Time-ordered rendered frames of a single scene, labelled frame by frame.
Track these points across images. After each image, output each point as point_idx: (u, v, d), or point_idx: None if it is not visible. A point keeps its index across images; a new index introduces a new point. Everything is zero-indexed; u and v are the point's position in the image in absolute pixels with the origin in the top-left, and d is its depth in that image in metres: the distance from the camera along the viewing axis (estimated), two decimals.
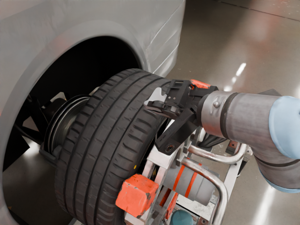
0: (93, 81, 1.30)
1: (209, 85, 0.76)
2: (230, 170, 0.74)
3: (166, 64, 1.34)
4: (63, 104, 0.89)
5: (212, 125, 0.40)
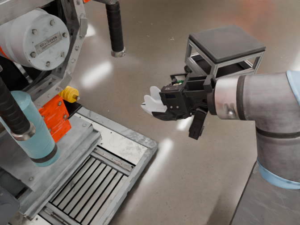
0: None
1: None
2: None
3: None
4: None
5: (233, 119, 0.46)
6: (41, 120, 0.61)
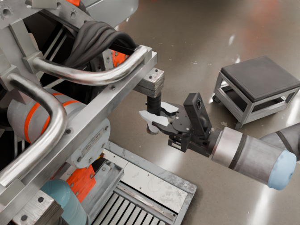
0: None
1: None
2: (97, 97, 0.41)
3: (116, 1, 1.00)
4: None
5: (235, 131, 0.53)
6: (77, 204, 0.59)
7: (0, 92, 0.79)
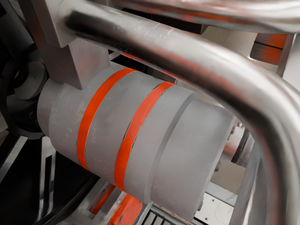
0: None
1: None
2: (293, 61, 0.16)
3: None
4: None
5: (235, 132, 0.50)
6: None
7: None
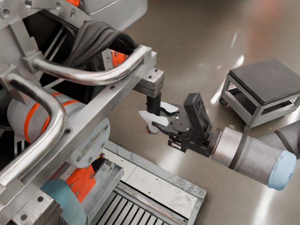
0: (26, 25, 0.94)
1: None
2: (97, 97, 0.41)
3: (127, 3, 0.98)
4: None
5: (235, 131, 0.53)
6: (77, 204, 0.59)
7: (10, 97, 0.77)
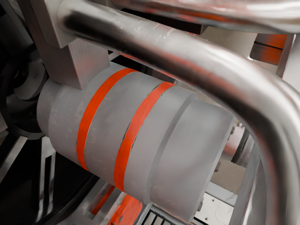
0: None
1: None
2: (293, 62, 0.16)
3: None
4: None
5: (235, 132, 0.50)
6: None
7: None
